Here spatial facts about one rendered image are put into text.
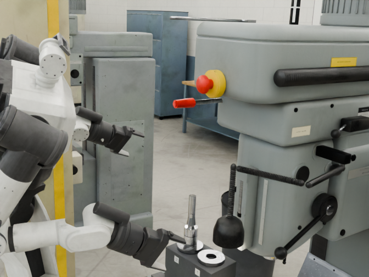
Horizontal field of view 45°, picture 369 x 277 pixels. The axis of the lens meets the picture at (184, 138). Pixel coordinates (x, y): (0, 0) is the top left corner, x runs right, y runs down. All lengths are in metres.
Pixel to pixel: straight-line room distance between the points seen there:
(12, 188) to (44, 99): 0.24
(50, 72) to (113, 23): 9.65
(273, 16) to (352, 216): 5.96
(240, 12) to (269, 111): 6.66
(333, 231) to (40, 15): 1.91
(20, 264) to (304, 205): 0.82
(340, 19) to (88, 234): 0.83
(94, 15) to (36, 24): 8.07
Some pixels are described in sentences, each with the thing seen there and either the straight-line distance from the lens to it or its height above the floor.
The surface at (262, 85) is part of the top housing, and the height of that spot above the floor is 1.77.
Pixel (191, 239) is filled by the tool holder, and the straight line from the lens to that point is 1.53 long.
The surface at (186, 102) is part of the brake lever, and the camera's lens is 1.05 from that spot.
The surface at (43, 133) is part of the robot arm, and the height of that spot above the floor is 1.63.
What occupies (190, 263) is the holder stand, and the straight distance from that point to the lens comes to 1.50.
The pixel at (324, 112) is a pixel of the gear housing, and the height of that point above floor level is 1.70.
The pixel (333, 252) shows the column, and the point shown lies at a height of 1.15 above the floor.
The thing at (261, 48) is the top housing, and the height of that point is 1.84.
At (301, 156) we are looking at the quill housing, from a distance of 1.08.
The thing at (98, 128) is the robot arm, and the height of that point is 1.50.
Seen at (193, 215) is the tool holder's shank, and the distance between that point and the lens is 1.51.
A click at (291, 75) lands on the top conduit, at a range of 0.89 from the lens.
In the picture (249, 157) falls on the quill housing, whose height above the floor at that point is 1.57.
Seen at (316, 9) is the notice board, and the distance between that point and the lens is 6.56.
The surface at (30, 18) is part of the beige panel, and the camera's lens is 2.58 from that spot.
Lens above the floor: 1.89
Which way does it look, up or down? 15 degrees down
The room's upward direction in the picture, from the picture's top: 2 degrees clockwise
